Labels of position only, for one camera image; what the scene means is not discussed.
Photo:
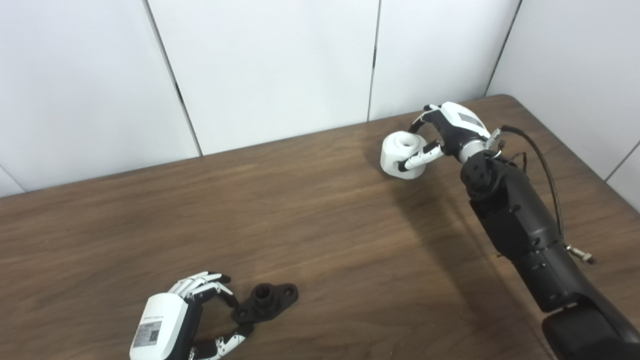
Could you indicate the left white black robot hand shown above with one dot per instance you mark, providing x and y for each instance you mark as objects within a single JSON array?
[{"x": 160, "y": 325}]

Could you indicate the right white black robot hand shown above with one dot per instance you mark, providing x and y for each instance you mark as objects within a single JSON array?
[{"x": 457, "y": 127}]

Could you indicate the round white plastic piece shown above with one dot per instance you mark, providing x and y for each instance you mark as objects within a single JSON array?
[{"x": 392, "y": 155}]

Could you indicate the black flanged holder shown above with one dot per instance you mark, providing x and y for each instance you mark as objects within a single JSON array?
[{"x": 272, "y": 305}]

